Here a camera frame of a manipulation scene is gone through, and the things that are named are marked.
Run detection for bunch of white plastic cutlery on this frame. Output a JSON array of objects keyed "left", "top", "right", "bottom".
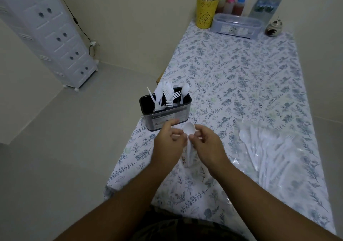
[{"left": 146, "top": 80, "right": 190, "bottom": 113}]

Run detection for pile of white plastic cutlery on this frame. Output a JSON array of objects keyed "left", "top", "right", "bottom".
[{"left": 238, "top": 125, "right": 298, "bottom": 191}]

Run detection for black metal cutlery holder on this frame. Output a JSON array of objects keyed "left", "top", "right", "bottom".
[{"left": 139, "top": 91, "right": 192, "bottom": 132}]

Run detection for yellow patterned cup holder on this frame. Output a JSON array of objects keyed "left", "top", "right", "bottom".
[{"left": 196, "top": 0, "right": 220, "bottom": 29}]

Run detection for small patterned ceramic jar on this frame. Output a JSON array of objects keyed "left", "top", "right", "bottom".
[{"left": 265, "top": 16, "right": 284, "bottom": 37}]

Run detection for clear water bottle green cap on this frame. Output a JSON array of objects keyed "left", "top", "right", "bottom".
[
  {"left": 264, "top": 0, "right": 286, "bottom": 26},
  {"left": 248, "top": 0, "right": 273, "bottom": 19}
]

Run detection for white plastic drawer cabinet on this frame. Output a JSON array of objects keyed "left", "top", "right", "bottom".
[{"left": 0, "top": 0, "right": 98, "bottom": 92}]

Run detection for person's right forearm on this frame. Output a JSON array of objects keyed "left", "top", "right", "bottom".
[{"left": 210, "top": 162, "right": 343, "bottom": 241}]

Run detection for person's right hand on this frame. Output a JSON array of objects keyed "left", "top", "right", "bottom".
[{"left": 188, "top": 124, "right": 231, "bottom": 179}]

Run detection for black cable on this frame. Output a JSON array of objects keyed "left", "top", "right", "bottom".
[{"left": 53, "top": 0, "right": 96, "bottom": 57}]

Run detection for white plastic spoon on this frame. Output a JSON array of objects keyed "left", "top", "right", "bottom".
[{"left": 182, "top": 122, "right": 197, "bottom": 167}]

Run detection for pink-capped sauce bottle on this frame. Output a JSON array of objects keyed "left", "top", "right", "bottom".
[{"left": 223, "top": 0, "right": 236, "bottom": 15}]

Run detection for person's left hand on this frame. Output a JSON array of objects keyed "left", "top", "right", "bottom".
[{"left": 150, "top": 119, "right": 188, "bottom": 171}]

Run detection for clear lidded plastic box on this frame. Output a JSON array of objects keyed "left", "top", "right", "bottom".
[{"left": 212, "top": 13, "right": 264, "bottom": 40}]

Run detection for blue-capped sauce bottle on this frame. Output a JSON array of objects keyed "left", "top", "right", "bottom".
[{"left": 232, "top": 0, "right": 247, "bottom": 16}]

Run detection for floral tablecloth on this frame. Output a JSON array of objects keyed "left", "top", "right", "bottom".
[{"left": 103, "top": 21, "right": 337, "bottom": 241}]

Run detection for camouflage shorts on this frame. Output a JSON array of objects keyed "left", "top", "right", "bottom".
[{"left": 133, "top": 206, "right": 251, "bottom": 241}]

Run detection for clear plastic bag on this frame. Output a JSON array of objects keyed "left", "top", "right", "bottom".
[{"left": 230, "top": 117, "right": 318, "bottom": 196}]

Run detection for person's left forearm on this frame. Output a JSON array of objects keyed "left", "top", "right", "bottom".
[{"left": 54, "top": 164, "right": 176, "bottom": 241}]

